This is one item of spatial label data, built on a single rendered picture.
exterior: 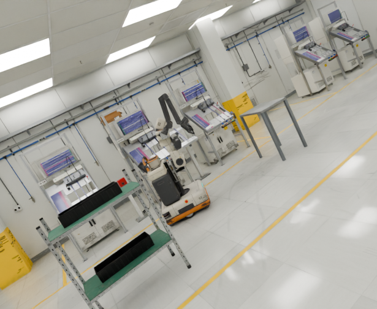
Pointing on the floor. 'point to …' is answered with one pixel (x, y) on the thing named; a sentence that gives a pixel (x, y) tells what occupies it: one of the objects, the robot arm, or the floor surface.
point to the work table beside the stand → (271, 124)
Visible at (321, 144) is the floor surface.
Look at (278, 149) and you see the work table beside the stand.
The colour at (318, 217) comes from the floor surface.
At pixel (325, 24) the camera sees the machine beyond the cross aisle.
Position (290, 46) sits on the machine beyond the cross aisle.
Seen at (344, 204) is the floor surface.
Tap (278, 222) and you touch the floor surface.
